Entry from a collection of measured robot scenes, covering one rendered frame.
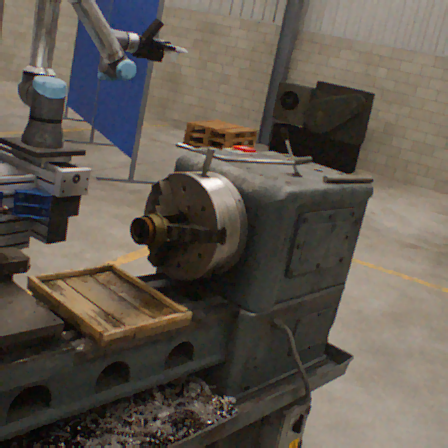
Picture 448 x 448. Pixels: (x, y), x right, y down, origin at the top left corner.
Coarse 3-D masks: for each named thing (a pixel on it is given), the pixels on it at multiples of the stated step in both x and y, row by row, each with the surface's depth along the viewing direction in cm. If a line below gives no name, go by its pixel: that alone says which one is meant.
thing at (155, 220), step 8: (144, 216) 161; (152, 216) 160; (160, 216) 161; (136, 224) 161; (144, 224) 157; (152, 224) 159; (160, 224) 160; (136, 232) 162; (144, 232) 164; (152, 232) 158; (160, 232) 159; (136, 240) 160; (144, 240) 157; (152, 240) 159; (160, 240) 161
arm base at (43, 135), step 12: (36, 120) 196; (48, 120) 196; (60, 120) 200; (24, 132) 198; (36, 132) 196; (48, 132) 197; (60, 132) 201; (36, 144) 196; (48, 144) 197; (60, 144) 201
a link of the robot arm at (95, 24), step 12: (72, 0) 191; (84, 0) 192; (84, 12) 194; (96, 12) 196; (84, 24) 198; (96, 24) 197; (96, 36) 200; (108, 36) 201; (108, 48) 203; (120, 48) 206; (108, 60) 206; (120, 60) 207; (108, 72) 214; (120, 72) 207; (132, 72) 209
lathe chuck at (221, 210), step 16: (176, 176) 169; (192, 176) 165; (208, 176) 169; (176, 192) 170; (192, 192) 165; (208, 192) 161; (224, 192) 166; (192, 208) 166; (208, 208) 162; (224, 208) 162; (208, 224) 162; (224, 224) 161; (224, 240) 163; (176, 256) 171; (192, 256) 167; (208, 256) 163; (224, 256) 165; (176, 272) 172; (192, 272) 167; (208, 272) 166
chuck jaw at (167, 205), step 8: (160, 184) 168; (168, 184) 170; (152, 192) 170; (160, 192) 168; (168, 192) 169; (152, 200) 168; (160, 200) 166; (168, 200) 168; (152, 208) 165; (160, 208) 165; (168, 208) 167; (176, 208) 169; (168, 216) 167; (176, 216) 172
